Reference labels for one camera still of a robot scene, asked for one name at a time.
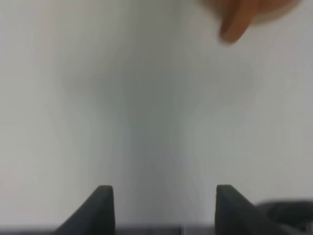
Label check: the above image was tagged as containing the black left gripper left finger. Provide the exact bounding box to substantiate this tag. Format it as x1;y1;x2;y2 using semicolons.
55;186;114;235

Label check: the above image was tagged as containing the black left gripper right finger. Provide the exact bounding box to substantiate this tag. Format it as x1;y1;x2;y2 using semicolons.
215;185;287;235

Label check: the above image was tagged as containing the brown clay teapot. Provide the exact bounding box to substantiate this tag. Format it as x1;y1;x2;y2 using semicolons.
200;0;301;44

